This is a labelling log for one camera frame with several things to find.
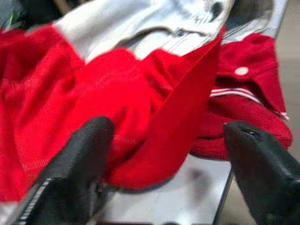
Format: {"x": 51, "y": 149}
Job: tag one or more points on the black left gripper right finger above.
{"x": 264, "y": 178}

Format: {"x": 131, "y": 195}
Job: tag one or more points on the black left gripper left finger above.
{"x": 70, "y": 175}

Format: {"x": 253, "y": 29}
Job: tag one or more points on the red polo shirt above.
{"x": 117, "y": 93}

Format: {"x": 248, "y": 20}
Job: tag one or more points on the light grey denim garment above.
{"x": 117, "y": 23}

